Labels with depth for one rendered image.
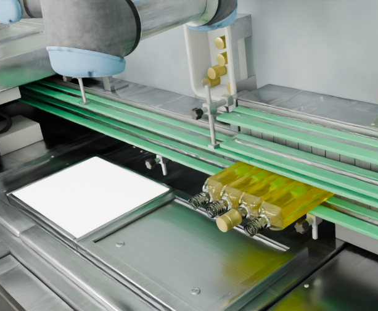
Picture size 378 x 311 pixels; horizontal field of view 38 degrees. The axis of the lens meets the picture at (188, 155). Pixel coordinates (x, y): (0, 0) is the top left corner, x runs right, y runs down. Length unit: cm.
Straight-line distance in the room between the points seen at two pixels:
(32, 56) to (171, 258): 100
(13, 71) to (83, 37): 118
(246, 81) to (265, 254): 48
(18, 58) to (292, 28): 100
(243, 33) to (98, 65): 69
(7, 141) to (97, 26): 138
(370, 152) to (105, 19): 58
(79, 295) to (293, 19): 82
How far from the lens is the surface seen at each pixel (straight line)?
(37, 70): 204
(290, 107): 131
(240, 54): 147
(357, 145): 116
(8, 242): 159
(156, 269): 128
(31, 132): 220
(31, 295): 139
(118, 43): 86
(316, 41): 137
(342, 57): 133
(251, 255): 129
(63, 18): 83
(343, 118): 124
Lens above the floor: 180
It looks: 34 degrees down
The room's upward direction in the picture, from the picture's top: 116 degrees counter-clockwise
